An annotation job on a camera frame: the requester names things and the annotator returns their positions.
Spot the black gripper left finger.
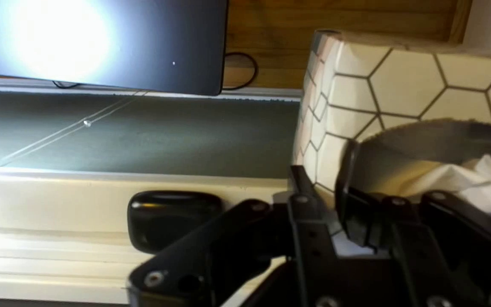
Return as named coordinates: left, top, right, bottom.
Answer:
left=126, top=163, right=349, bottom=307

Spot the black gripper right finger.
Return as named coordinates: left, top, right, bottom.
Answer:
left=334, top=140, right=491, bottom=307

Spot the hexagon patterned tissue box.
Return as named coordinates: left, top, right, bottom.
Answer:
left=290, top=29, right=491, bottom=228

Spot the white windowsill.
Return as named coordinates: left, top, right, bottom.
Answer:
left=0, top=165, right=293, bottom=303

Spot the small black glossy case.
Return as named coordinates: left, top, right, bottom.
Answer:
left=126, top=189, right=225, bottom=256

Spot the dark nightstand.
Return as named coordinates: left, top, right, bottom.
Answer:
left=0, top=0, right=232, bottom=97

